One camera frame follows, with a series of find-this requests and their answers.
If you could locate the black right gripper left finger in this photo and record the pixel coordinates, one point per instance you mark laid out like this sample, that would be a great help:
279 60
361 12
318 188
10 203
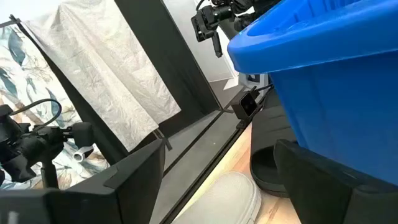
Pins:
93 205

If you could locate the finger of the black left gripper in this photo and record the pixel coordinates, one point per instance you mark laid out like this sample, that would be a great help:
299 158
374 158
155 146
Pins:
217 43

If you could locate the black backdrop panel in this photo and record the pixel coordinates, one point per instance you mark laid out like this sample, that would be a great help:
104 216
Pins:
161 46

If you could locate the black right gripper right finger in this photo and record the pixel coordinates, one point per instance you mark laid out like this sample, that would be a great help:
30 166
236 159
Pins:
335 202

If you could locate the black panel frame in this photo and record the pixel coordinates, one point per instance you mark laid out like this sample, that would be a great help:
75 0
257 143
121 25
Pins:
87 112

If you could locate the blue plastic bin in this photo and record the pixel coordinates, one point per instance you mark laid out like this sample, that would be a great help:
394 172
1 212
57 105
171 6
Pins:
326 93

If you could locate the black cube camera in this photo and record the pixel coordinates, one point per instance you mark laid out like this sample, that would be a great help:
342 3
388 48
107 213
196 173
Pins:
247 104

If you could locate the black device on stand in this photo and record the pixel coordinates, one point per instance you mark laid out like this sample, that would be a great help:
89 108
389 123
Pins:
28 149

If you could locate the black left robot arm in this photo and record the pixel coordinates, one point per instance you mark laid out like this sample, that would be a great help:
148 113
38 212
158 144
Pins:
258 6

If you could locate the white fabric screen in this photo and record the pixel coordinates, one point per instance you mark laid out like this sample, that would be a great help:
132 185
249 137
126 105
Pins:
102 68

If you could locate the black aluminium table frame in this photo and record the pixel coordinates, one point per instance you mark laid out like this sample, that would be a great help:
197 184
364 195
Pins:
205 174

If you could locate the grey rubber slide sandal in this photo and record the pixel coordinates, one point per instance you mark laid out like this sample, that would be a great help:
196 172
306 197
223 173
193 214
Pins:
224 199

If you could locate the floral print cloth panel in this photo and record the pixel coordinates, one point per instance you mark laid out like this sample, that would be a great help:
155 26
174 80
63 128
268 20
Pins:
18 68

